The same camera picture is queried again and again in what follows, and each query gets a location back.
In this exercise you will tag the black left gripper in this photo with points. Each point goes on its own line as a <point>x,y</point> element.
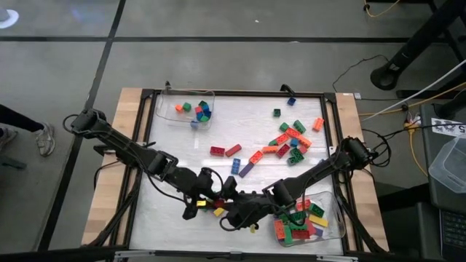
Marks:
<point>193,182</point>

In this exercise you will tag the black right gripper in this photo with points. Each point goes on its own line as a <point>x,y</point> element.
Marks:
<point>251,209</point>

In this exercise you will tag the red two-by-four brick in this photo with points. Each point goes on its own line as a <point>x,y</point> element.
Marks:
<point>217,151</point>
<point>218,203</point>

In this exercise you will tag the green studded brick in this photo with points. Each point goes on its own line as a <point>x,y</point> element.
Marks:
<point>283,218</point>

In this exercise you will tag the orange two-by-four brick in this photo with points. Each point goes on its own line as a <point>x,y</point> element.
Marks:
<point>256,157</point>
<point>279,229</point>

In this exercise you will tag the green two-by-four brick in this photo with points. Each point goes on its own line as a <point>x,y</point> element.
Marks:
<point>316,210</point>
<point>296,154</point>
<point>288,235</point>
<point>298,215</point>

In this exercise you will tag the small purple brick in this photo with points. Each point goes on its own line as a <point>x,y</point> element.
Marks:
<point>194,124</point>

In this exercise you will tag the small green cube brick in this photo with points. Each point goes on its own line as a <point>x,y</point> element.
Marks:
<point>186,106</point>
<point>202,103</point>
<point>204,118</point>
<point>277,112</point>

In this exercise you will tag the small blue brick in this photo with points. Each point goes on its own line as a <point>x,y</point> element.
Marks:
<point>294,142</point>
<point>208,114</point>
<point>291,101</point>
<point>200,116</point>
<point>206,108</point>

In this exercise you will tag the yellow brick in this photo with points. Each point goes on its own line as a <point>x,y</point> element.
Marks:
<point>317,220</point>

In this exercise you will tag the small red cube brick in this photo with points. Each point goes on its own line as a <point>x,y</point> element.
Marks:
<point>198,109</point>

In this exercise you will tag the long purple block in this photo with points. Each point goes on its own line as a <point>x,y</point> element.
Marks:
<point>246,169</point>
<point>319,231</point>

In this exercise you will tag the small orange cube brick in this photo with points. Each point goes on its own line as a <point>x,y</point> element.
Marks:
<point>178,108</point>

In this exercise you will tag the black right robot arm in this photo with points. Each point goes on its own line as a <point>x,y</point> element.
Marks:
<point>320,167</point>

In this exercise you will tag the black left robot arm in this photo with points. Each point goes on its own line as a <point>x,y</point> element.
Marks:
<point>123,145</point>

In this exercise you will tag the yellow tape tag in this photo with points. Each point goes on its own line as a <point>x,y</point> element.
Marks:
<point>201,203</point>
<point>252,228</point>

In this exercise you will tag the long yellow flat block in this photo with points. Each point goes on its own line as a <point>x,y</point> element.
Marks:
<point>219,212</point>

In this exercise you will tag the blue two-by-four brick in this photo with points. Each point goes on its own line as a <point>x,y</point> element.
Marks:
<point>236,166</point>

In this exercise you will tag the long red flat block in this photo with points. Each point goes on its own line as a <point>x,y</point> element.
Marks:
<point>233,150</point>

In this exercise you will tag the dark red brick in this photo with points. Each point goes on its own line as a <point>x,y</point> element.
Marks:
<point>283,150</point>

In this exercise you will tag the silver extrusion piece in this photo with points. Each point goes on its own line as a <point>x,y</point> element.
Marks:
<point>336,258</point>
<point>134,254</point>

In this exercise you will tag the light wooden side board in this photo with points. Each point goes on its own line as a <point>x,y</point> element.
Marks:
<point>109,211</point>
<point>367,211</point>

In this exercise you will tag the clear plastic bin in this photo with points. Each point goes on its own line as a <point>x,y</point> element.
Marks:
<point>167,109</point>
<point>333,218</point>

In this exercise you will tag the person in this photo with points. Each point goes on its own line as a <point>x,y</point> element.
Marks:
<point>45,140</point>

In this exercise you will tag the black floor object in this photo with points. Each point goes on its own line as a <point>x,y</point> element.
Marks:
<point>12,163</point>

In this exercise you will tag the dark grey cabinet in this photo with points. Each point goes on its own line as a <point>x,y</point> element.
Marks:
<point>429,174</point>

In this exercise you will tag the translucent plastic tub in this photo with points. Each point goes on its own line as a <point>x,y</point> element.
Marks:
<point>449,167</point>

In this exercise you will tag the black keyboard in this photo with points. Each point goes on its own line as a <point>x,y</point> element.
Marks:
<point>453,233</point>

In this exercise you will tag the white paper label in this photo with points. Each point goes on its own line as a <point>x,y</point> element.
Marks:
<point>449,127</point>

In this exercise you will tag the black floor stand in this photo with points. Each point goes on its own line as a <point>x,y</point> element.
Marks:
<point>411,43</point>

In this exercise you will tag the white round floor object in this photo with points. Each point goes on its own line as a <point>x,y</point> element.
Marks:
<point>8,18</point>

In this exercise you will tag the black metal table frame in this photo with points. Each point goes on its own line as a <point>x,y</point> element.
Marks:
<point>233,92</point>

